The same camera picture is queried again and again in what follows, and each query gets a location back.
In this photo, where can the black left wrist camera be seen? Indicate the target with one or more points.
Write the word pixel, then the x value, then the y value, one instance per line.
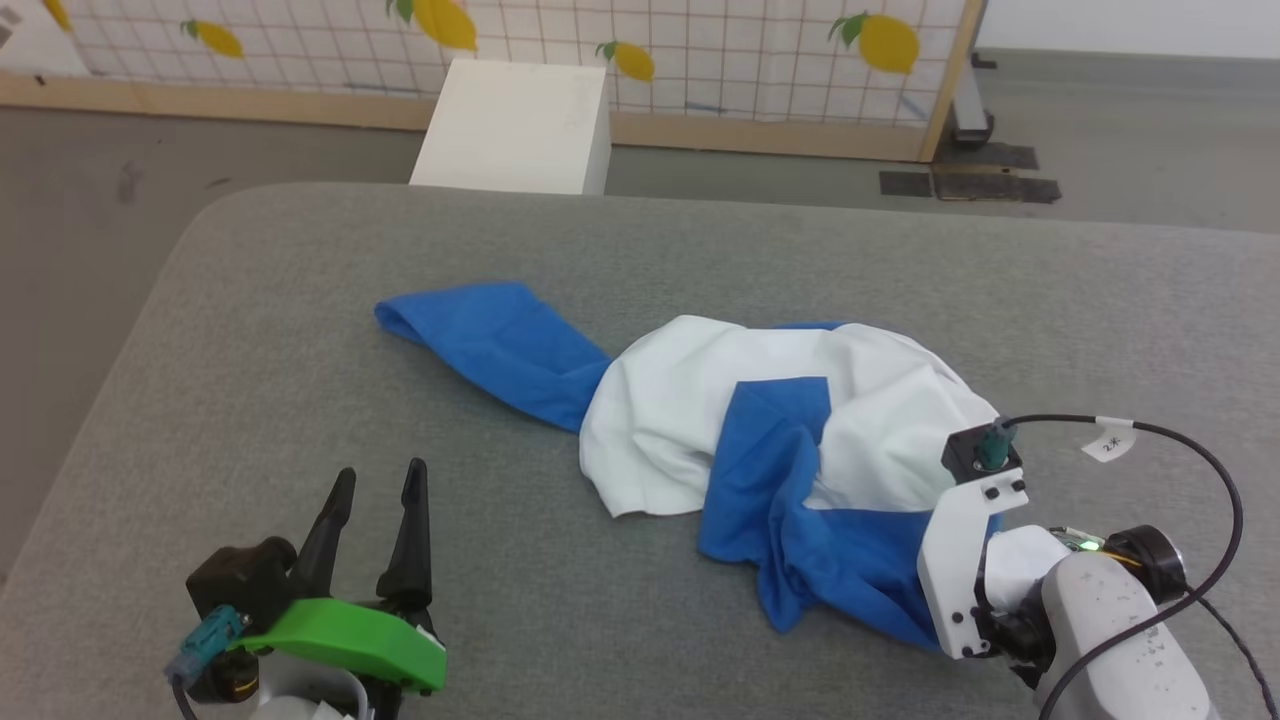
pixel 240 580

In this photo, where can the grey metal stand foot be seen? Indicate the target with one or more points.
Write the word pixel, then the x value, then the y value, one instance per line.
pixel 970 115

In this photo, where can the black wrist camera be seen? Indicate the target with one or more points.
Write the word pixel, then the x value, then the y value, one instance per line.
pixel 975 450
pixel 240 580

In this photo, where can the white panel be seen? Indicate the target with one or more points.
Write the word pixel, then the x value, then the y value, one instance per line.
pixel 35 45

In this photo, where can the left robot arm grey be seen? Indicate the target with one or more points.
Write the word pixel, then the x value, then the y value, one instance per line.
pixel 290 705

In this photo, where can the grey fabric sofa cushion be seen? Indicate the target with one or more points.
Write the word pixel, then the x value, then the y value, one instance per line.
pixel 300 350

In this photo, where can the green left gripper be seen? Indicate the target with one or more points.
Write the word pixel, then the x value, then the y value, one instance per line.
pixel 350 635

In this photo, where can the blue and white garment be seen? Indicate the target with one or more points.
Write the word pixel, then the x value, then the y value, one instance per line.
pixel 690 420

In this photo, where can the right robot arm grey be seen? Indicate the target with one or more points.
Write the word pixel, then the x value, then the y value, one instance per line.
pixel 1120 640

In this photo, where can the white rectangular pedestal box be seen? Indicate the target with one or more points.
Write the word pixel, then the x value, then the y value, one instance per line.
pixel 515 125

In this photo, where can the lemon print partition wooden frame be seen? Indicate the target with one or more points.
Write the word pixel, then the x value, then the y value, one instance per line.
pixel 750 60

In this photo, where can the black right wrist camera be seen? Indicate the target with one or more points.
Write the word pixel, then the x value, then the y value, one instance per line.
pixel 975 450

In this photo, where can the black floor tape patch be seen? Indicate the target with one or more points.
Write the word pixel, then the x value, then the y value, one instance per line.
pixel 905 184
pixel 1008 156
pixel 1000 188

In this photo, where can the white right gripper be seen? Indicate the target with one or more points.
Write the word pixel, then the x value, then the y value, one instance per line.
pixel 950 560

